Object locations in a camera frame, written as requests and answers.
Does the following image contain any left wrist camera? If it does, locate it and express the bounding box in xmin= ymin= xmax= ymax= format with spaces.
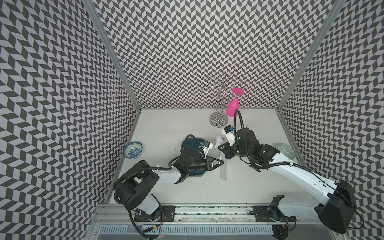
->
xmin=201 ymin=141 xmax=214 ymax=156

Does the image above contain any chrome wire glass rack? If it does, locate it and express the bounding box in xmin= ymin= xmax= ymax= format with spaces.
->
xmin=204 ymin=71 xmax=236 ymax=128

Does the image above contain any white gauze cloth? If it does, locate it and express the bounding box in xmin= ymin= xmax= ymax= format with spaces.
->
xmin=215 ymin=136 xmax=226 ymax=150

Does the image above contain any blue patterned small bowl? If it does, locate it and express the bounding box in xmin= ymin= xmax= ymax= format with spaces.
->
xmin=123 ymin=141 xmax=143 ymax=159

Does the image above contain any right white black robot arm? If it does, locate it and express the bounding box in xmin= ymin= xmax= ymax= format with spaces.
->
xmin=219 ymin=126 xmax=358 ymax=234

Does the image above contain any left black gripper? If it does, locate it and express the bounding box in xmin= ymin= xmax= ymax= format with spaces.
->
xmin=187 ymin=156 xmax=224 ymax=172

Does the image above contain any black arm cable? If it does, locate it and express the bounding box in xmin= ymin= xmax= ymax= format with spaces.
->
xmin=112 ymin=134 xmax=208 ymax=240
xmin=233 ymin=109 xmax=365 ymax=230

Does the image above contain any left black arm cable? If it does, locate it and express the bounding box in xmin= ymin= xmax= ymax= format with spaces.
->
xmin=112 ymin=134 xmax=208 ymax=240

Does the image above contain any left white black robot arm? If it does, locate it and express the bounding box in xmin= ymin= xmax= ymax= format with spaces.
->
xmin=113 ymin=149 xmax=225 ymax=222

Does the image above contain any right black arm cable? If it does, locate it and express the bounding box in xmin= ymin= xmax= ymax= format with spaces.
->
xmin=233 ymin=109 xmax=365 ymax=230

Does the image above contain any teal rectangular plastic tray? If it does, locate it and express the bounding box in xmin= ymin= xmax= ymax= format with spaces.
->
xmin=181 ymin=138 xmax=206 ymax=178

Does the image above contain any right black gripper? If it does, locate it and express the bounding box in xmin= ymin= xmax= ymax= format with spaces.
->
xmin=217 ymin=139 xmax=251 ymax=160

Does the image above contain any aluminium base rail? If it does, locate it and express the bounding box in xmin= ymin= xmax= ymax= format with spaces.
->
xmin=89 ymin=203 xmax=340 ymax=238

